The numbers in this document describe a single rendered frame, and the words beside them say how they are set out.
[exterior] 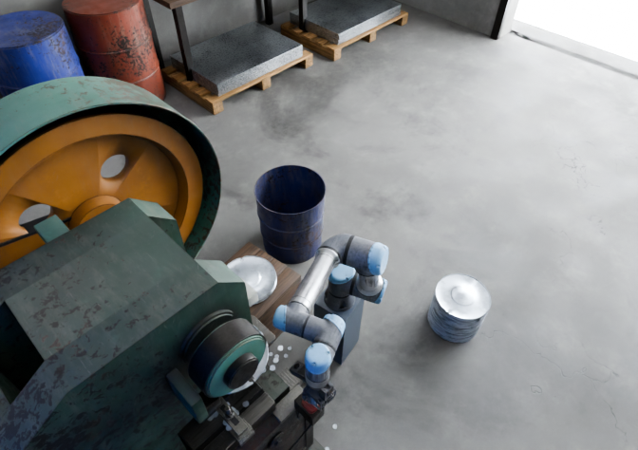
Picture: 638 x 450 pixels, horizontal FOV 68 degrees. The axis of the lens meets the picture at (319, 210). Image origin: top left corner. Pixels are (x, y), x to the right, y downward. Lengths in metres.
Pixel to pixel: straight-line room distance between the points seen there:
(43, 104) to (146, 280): 0.50
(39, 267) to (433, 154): 3.12
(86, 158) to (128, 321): 0.54
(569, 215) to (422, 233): 1.06
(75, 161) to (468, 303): 2.00
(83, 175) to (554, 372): 2.44
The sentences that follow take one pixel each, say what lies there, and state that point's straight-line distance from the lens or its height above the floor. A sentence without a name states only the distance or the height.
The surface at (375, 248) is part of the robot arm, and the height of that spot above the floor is 1.07.
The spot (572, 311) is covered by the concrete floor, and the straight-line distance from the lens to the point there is 3.20.
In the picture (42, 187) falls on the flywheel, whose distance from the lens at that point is 1.46.
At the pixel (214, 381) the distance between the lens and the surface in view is 1.16.
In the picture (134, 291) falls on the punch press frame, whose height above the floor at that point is 1.50.
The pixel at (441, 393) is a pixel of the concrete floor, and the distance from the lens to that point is 2.68.
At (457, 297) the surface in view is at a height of 0.25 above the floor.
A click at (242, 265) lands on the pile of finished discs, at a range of 2.57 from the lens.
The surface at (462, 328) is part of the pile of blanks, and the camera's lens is 2.71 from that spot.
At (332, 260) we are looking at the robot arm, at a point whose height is 1.05.
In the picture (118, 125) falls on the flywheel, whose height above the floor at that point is 1.62.
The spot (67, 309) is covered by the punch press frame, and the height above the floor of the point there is 1.50.
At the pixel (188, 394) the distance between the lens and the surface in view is 1.22.
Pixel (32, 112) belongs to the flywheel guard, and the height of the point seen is 1.74.
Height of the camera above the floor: 2.40
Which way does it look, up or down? 46 degrees down
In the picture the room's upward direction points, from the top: 1 degrees clockwise
